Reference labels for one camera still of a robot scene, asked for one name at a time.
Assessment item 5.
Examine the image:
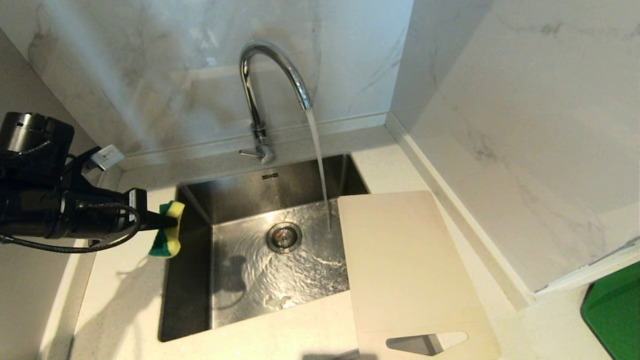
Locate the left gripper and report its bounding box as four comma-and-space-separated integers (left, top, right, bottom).
59, 187, 177, 239

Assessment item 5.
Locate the yellow green sponge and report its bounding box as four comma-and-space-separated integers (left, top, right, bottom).
148, 200, 185, 259

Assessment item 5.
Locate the chrome faucet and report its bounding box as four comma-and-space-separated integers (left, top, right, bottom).
238, 40, 313, 165

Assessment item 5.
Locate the white cutting board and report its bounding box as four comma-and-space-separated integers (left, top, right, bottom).
337, 190, 502, 360

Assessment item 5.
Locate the green plastic board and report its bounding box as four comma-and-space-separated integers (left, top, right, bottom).
580, 261, 640, 360

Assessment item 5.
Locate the stainless steel sink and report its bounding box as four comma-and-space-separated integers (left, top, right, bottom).
158, 153, 371, 343

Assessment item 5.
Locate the sink drain strainer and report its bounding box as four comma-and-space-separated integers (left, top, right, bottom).
266, 221, 303, 254

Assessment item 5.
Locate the black cable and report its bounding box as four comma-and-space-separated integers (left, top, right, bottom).
0, 202, 141, 254

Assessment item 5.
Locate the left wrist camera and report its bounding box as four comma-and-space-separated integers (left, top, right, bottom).
75, 144, 126, 191

